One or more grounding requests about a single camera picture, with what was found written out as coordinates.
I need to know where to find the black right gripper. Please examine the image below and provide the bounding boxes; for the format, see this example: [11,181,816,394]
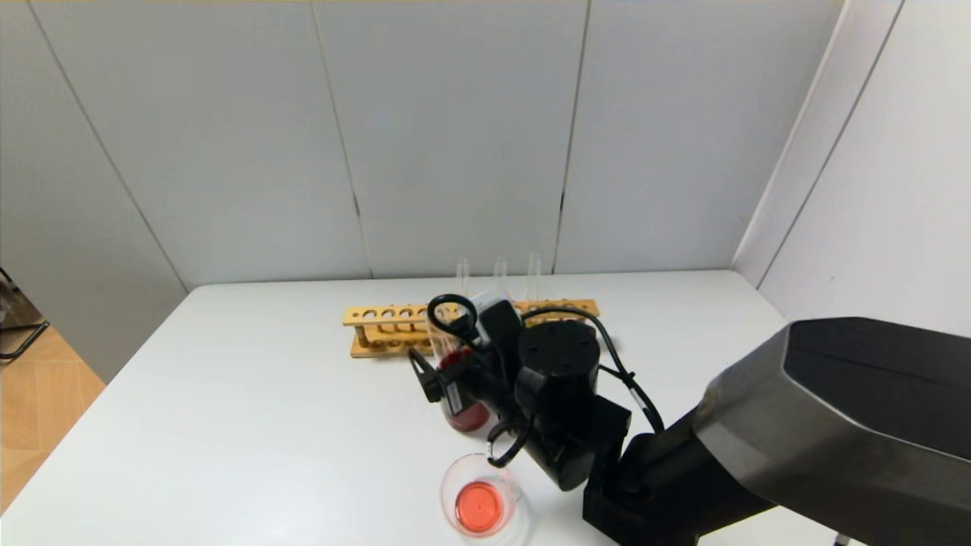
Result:
[407,347,516,421]

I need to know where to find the test tube with red pigment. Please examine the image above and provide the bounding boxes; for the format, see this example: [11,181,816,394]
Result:
[427,303,457,372]

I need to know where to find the wooden test tube rack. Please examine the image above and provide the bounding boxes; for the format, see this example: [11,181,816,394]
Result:
[343,300,600,359]

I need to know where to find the dark red plastic cup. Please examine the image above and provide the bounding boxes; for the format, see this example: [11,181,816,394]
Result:
[436,349,492,433]

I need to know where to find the clear glass beaker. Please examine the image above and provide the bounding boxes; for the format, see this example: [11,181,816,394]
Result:
[440,452,524,539]

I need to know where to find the braided black arm cable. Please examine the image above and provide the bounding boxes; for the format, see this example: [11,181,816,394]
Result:
[487,419,536,469]

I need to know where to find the black camera cable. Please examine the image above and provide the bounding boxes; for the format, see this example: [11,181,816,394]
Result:
[426,293,666,435]

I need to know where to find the black metal chair frame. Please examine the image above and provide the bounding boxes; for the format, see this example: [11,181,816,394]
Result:
[0,267,52,363]

